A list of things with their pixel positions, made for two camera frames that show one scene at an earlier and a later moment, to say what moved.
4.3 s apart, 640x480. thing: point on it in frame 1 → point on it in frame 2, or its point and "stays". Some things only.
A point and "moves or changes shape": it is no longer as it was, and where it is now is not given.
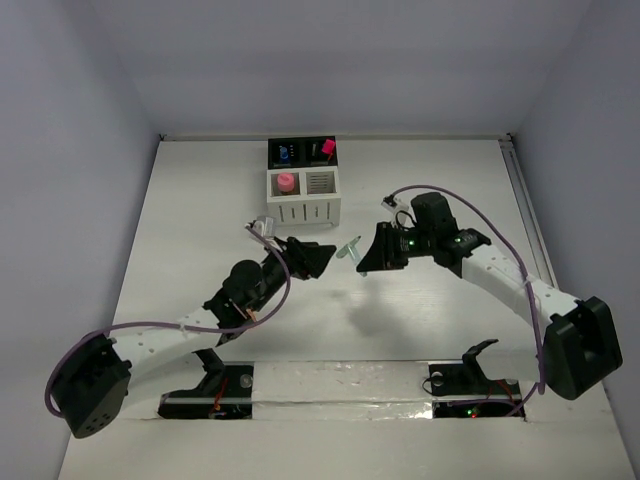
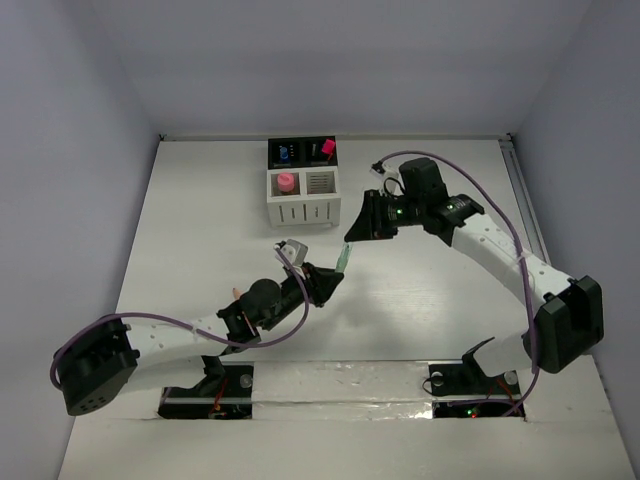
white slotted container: [304, 196] stays
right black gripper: [382, 255] → [370, 224]
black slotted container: [291, 153] stays
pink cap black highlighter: [328, 147] stays
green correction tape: [351, 249] moves or changes shape
